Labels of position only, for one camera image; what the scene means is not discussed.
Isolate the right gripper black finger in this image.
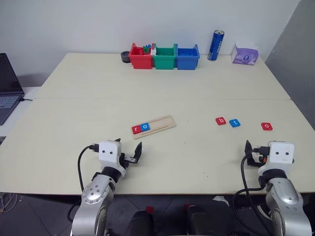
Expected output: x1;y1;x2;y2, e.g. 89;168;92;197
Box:
244;140;253;158

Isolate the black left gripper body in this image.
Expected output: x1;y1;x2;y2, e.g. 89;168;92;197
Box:
119;152;137;165

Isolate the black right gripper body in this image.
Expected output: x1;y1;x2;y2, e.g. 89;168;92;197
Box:
247;153;269;169

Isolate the wooden letter tray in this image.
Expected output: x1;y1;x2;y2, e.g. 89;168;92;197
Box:
131;115;177;140

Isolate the white printed scrap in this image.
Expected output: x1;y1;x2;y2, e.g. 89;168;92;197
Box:
212;195;230;207

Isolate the dark rounded shape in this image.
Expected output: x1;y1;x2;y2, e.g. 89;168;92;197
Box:
130;206;155;236
184;204;216;236

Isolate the red plastic bin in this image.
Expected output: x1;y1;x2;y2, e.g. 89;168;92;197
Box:
128;43;156;70

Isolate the green plastic bin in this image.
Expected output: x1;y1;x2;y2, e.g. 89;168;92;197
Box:
152;43;178;70

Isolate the purple tissue pack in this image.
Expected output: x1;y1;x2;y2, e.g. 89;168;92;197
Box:
230;42;259;66

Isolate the blue plastic bin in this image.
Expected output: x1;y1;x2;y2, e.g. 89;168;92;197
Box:
174;44;201;71

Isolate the blue drink can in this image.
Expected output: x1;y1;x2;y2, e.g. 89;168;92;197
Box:
207;29;225;61

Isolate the dark grey laptop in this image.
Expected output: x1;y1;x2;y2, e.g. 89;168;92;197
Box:
0;53;26;126

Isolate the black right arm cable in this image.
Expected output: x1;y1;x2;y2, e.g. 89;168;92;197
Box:
232;146;272;236

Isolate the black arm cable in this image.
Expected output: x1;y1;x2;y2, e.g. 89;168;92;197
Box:
232;146;272;236
66;144;99;223

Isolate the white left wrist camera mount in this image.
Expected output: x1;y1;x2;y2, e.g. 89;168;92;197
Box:
98;141;123;173

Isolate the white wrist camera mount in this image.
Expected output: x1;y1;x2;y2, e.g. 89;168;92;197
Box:
98;141;123;173
258;141;295;173

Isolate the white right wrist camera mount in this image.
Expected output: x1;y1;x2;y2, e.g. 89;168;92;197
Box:
258;141;295;173

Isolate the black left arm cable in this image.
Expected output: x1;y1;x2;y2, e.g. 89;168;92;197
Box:
66;144;99;223

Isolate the thin white floor cable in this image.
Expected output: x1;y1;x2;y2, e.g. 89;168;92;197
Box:
0;192;19;214

